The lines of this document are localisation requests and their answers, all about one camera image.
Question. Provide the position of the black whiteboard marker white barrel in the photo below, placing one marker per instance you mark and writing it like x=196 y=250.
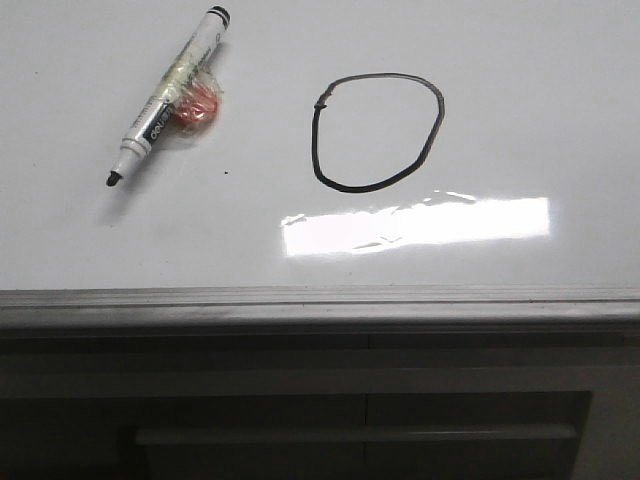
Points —
x=169 y=94

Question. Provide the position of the white whiteboard with aluminium frame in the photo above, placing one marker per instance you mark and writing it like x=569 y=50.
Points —
x=375 y=166

